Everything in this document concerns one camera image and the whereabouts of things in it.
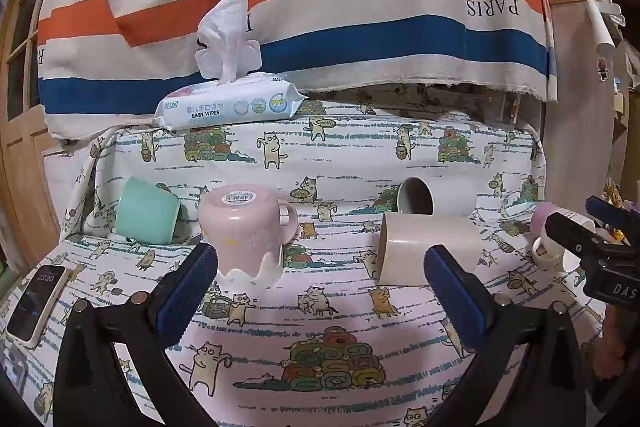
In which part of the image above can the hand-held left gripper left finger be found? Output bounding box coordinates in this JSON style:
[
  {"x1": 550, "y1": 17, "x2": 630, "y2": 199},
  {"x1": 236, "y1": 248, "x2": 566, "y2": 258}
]
[{"x1": 52, "y1": 242, "x2": 219, "y2": 427}]

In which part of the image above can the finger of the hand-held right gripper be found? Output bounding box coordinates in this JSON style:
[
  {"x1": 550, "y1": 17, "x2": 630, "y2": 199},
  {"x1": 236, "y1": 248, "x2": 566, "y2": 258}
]
[
  {"x1": 544, "y1": 212, "x2": 608, "y2": 268},
  {"x1": 585, "y1": 195, "x2": 635, "y2": 235}
]

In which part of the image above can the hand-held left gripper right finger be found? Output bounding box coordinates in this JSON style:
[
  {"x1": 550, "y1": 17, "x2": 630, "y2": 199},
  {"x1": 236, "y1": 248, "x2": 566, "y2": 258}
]
[{"x1": 423, "y1": 244, "x2": 598, "y2": 427}]

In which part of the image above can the purple and white cup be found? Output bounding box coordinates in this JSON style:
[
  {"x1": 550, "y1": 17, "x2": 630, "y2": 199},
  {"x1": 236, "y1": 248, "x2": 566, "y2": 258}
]
[{"x1": 529, "y1": 202, "x2": 597, "y2": 271}]

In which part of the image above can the beige cup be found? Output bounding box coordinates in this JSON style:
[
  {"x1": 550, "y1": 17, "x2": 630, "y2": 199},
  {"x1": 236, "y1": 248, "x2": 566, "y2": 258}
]
[{"x1": 376, "y1": 212, "x2": 484, "y2": 288}]

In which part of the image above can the mint green cup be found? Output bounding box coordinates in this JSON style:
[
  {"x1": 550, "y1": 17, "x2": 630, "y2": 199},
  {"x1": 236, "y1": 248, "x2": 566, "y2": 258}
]
[{"x1": 116, "y1": 177, "x2": 181, "y2": 244}]

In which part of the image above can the grey white cup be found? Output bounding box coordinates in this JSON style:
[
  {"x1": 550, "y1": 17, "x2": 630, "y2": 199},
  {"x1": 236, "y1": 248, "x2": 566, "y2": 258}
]
[{"x1": 396, "y1": 177, "x2": 476, "y2": 219}]

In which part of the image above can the person's right hand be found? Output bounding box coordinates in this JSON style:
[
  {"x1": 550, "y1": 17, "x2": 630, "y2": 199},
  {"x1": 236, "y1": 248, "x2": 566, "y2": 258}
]
[{"x1": 592, "y1": 306, "x2": 632, "y2": 382}]

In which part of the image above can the wooden cabinet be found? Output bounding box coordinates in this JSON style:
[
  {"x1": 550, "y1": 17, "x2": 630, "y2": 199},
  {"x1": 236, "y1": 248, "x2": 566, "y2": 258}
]
[{"x1": 549, "y1": 0, "x2": 628, "y2": 218}]

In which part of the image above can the cat printed cloth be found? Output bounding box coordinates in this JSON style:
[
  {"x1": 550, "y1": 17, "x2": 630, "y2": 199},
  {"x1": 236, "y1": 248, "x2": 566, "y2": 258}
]
[{"x1": 10, "y1": 89, "x2": 608, "y2": 427}]

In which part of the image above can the smartphone in beige case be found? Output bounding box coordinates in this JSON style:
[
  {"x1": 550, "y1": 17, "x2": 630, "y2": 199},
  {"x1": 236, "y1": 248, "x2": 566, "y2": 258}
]
[{"x1": 5, "y1": 264, "x2": 69, "y2": 350}]

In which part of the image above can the white paper roll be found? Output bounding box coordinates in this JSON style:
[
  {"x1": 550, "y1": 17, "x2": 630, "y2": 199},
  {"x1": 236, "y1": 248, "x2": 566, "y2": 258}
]
[{"x1": 586, "y1": 1, "x2": 617, "y2": 56}]

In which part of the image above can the baby wipes pack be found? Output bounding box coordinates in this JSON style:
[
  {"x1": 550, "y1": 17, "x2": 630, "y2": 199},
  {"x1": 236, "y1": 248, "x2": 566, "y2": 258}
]
[{"x1": 153, "y1": 0, "x2": 307, "y2": 132}]

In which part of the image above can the striped cloth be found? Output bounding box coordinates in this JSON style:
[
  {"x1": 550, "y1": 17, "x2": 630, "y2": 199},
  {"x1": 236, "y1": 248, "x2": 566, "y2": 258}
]
[{"x1": 37, "y1": 0, "x2": 559, "y2": 142}]

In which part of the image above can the pink cup with handle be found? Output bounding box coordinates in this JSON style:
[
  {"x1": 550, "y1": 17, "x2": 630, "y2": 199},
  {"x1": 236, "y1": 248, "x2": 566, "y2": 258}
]
[{"x1": 198, "y1": 185, "x2": 300, "y2": 291}]

